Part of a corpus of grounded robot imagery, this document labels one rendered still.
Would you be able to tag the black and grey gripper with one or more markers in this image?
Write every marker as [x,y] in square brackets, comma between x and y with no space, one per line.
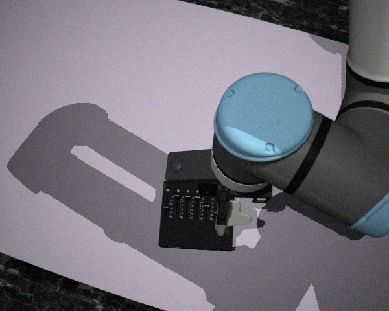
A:
[235,215]

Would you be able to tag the black lighting desk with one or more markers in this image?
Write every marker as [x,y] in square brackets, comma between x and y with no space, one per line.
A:
[188,217]

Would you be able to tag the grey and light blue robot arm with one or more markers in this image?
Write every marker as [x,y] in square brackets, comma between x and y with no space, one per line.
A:
[265,127]

